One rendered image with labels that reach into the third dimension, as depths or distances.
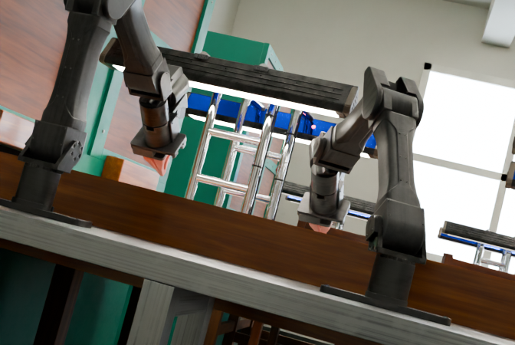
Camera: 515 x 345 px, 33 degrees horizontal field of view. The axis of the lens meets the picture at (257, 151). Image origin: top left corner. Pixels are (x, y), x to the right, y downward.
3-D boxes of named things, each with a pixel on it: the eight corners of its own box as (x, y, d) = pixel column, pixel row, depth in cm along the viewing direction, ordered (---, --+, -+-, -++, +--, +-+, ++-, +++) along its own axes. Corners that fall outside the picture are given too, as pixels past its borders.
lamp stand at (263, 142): (222, 254, 193) (272, 63, 198) (142, 232, 199) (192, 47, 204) (244, 258, 211) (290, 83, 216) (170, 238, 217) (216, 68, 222)
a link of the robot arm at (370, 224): (369, 213, 137) (382, 214, 131) (418, 227, 139) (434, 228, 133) (359, 251, 136) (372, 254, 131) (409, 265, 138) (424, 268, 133)
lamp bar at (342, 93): (349, 113, 189) (357, 82, 190) (97, 60, 206) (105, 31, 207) (354, 121, 197) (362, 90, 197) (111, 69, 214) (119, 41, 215)
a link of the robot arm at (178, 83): (160, 88, 185) (150, 40, 178) (195, 95, 182) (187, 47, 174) (132, 119, 177) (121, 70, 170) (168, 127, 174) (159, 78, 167)
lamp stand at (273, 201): (265, 262, 231) (306, 102, 236) (196, 244, 237) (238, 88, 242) (280, 265, 250) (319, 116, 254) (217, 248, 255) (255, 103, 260)
